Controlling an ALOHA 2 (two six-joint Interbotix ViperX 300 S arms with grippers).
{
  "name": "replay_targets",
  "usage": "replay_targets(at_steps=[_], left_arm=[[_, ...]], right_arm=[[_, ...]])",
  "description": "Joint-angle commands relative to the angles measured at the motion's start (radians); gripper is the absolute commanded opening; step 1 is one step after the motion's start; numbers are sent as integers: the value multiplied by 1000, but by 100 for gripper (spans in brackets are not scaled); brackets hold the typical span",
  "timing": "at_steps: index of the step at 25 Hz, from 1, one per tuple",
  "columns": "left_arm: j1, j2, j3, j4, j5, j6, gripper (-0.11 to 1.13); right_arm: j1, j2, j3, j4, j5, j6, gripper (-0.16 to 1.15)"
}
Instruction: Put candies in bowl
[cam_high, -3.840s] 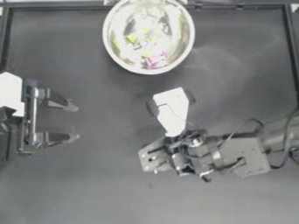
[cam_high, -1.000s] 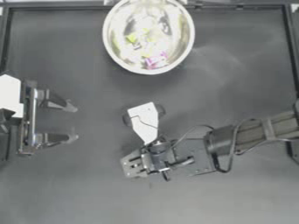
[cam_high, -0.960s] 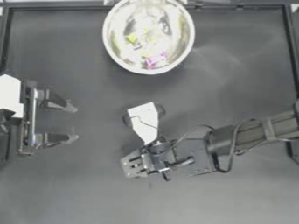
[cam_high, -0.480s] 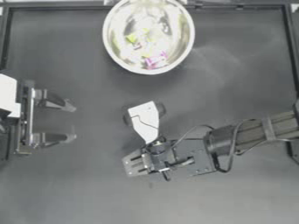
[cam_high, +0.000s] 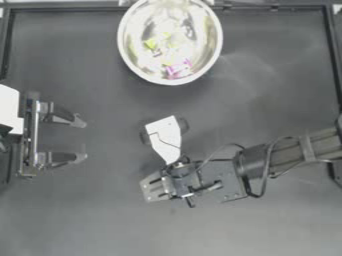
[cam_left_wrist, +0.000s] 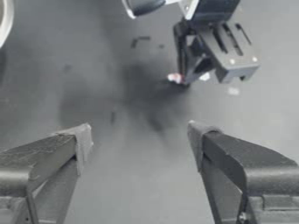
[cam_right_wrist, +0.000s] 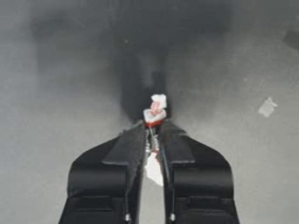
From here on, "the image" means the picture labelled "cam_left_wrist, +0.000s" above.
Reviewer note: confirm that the steel bowl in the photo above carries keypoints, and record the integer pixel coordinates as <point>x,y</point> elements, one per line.
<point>7,20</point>

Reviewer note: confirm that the white red twisted candy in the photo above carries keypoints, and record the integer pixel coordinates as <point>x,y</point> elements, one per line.
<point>175,78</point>

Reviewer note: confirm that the gripper white camera mount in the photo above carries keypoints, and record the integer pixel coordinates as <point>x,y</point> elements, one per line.
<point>187,8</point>

